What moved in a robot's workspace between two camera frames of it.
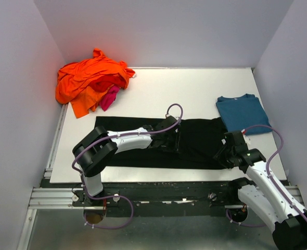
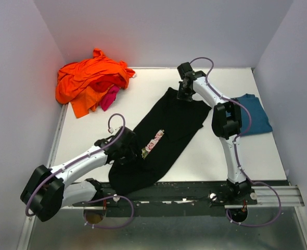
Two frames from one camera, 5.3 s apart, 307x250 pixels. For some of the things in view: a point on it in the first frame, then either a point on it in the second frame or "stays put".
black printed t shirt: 198,140 to 162,135
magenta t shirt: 108,98 stays put
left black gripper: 175,147 to 130,157
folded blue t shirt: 238,113 stays put
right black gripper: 220,155 to 180,96
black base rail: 133,198 stays put
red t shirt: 104,82 stays put
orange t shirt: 73,87 stays put
